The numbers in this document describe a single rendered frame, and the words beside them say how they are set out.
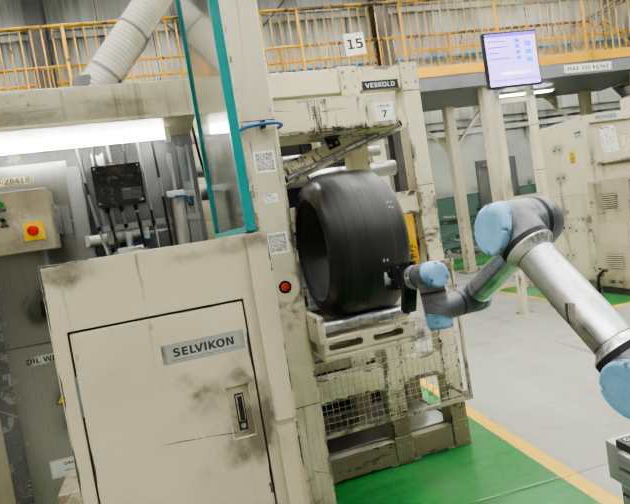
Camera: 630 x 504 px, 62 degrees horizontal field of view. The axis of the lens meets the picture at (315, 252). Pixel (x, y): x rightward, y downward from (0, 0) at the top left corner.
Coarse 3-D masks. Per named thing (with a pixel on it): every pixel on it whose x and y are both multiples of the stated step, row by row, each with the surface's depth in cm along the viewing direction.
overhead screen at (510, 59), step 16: (512, 32) 526; (528, 32) 530; (496, 48) 523; (512, 48) 526; (528, 48) 530; (496, 64) 523; (512, 64) 527; (528, 64) 530; (496, 80) 523; (512, 80) 527; (528, 80) 531
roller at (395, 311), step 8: (400, 304) 193; (368, 312) 188; (376, 312) 189; (384, 312) 189; (392, 312) 190; (400, 312) 191; (328, 320) 184; (336, 320) 184; (344, 320) 185; (352, 320) 185; (360, 320) 186; (368, 320) 187; (376, 320) 189; (328, 328) 183; (336, 328) 184; (344, 328) 185
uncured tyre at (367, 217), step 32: (320, 192) 183; (352, 192) 180; (384, 192) 182; (320, 224) 224; (352, 224) 174; (384, 224) 177; (320, 256) 226; (352, 256) 173; (384, 256) 176; (320, 288) 219; (352, 288) 177; (384, 288) 182
